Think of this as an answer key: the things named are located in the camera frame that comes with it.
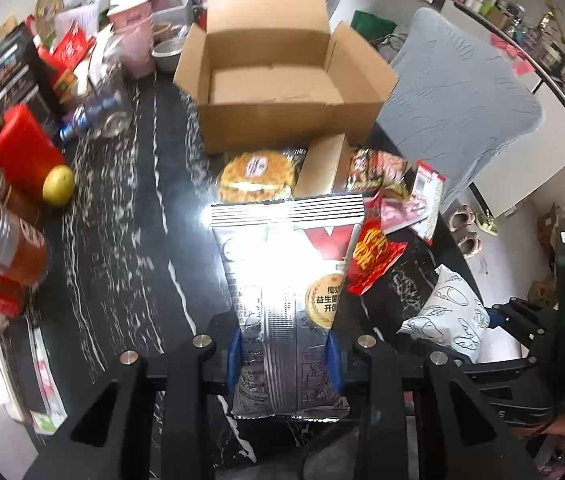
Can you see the brown green meat snack packet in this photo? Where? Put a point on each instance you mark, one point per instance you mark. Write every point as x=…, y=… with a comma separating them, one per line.
x=378, y=171

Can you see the pink rose cone packet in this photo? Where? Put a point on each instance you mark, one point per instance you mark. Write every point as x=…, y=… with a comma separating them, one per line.
x=395, y=215

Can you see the red plastic container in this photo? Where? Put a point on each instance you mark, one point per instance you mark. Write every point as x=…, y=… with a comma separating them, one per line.
x=27, y=155

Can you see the red foil bag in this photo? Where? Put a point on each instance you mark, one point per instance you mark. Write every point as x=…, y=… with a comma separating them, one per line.
x=73, y=47

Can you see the black printed box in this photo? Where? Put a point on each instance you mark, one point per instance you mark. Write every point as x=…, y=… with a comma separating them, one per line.
x=24, y=79

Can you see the yellow lemon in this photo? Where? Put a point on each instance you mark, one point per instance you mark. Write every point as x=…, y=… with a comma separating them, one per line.
x=59, y=185

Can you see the grey leaf-pattern covered chair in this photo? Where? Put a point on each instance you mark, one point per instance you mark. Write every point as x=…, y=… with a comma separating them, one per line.
x=441, y=110

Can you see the pink slipper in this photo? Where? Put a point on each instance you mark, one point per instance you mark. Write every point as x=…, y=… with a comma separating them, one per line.
x=462, y=217
x=470, y=245

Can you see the clear jar amber contents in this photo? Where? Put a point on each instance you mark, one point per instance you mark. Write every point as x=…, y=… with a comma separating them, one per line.
x=24, y=252

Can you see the small brown cardboard box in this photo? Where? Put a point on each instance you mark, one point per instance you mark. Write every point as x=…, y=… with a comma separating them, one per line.
x=325, y=168

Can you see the red gold-lettered snack packet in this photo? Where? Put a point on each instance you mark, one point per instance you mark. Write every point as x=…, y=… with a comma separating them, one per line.
x=372, y=256

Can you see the green bag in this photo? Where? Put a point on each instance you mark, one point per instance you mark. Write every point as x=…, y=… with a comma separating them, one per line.
x=370, y=27

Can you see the pink slipper near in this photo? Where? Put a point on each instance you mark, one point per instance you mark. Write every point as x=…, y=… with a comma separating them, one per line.
x=470, y=245

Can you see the clear glass measuring jug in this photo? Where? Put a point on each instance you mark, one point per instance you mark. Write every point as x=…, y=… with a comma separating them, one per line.
x=107, y=111

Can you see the red white long snack packet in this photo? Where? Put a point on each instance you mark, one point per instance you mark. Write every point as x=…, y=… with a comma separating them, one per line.
x=427, y=190

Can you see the packaged yellow waffles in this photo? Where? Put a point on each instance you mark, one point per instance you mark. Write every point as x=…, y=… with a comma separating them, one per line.
x=260, y=176

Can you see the open cardboard box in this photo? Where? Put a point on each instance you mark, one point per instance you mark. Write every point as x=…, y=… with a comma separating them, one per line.
x=273, y=74

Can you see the silver foil snack packet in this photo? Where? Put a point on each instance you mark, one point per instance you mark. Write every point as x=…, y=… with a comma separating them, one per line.
x=285, y=266

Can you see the white cabinet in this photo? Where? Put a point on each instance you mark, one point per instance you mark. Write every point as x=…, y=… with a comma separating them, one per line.
x=533, y=113

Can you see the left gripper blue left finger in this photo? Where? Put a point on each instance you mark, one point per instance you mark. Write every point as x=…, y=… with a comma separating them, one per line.
x=234, y=361

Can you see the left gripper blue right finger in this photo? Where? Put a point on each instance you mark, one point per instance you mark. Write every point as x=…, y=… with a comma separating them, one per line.
x=333, y=362

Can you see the pink slipper far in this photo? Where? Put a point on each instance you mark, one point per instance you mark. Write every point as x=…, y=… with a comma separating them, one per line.
x=462, y=217

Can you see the green slipper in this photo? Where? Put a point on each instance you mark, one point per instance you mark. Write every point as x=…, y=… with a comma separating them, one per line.
x=486, y=223

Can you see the white patterned snack pouch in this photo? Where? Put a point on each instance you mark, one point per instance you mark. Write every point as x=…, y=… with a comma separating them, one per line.
x=453, y=316

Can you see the pink paper cup stack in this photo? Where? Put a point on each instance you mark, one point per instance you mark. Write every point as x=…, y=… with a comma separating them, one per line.
x=131, y=21

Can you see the steel bowl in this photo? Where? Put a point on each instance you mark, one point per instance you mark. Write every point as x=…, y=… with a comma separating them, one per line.
x=166, y=54

